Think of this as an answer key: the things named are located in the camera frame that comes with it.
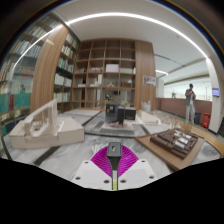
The large white architectural model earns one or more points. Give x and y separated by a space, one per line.
66 133

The large glass-fronted book shelf unit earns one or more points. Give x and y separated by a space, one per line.
20 100

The wall poster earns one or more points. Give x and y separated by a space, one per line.
149 80

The wall monitor screen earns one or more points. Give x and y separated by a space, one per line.
215 92

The short ceiling light strip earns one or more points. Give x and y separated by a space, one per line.
162 72

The pale wooden stick model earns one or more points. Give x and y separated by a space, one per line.
176 125

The small white architectural model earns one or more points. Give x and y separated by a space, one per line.
148 117

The brown architectural model on board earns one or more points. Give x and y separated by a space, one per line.
173 143

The long curved ceiling light strip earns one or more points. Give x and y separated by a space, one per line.
133 15

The wooden shelf unit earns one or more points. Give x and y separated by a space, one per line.
111 68

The black bin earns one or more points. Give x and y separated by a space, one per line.
198 118

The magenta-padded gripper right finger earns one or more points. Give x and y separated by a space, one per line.
140 173

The brown reception counter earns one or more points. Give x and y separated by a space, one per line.
173 106

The narrow book shelf unit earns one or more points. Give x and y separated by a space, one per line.
63 80

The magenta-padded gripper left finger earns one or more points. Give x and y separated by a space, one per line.
88 173

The person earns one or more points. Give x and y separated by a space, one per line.
190 100

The red bin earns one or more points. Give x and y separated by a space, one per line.
206 120

